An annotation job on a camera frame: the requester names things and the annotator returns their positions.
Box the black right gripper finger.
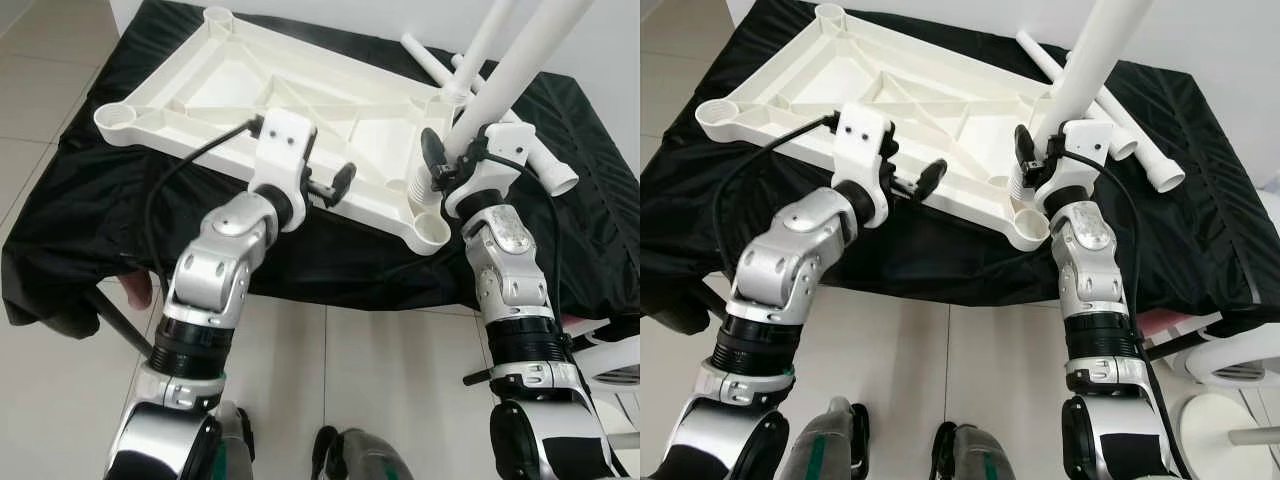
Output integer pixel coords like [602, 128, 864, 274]
[420, 127, 448, 189]
[1013, 124, 1038, 183]

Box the white plastic children table top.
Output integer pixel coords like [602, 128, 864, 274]
[93, 6, 471, 258]
[695, 3, 1061, 253]

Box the black cloth table cover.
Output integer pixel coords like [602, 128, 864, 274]
[0, 0, 641, 336]
[640, 0, 1280, 336]

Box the black metal table leg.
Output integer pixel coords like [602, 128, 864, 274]
[463, 318, 641, 387]
[90, 285, 156, 361]
[1140, 315, 1241, 363]

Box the white dome-shaped appliance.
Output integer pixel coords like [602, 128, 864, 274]
[580, 335, 641, 391]
[1165, 325, 1280, 391]

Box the grey left robot leg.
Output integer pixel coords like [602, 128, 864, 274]
[790, 398, 871, 480]
[205, 400, 256, 480]

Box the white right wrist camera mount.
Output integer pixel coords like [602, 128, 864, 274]
[443, 122, 536, 219]
[1030, 118, 1113, 213]

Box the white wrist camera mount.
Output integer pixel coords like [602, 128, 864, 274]
[835, 100, 901, 201]
[1030, 118, 1113, 213]
[248, 108, 319, 206]
[443, 122, 536, 219]

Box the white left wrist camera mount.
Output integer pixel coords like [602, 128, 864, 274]
[248, 108, 319, 206]
[835, 100, 901, 201]

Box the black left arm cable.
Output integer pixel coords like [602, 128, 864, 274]
[712, 110, 841, 301]
[143, 115, 266, 301]

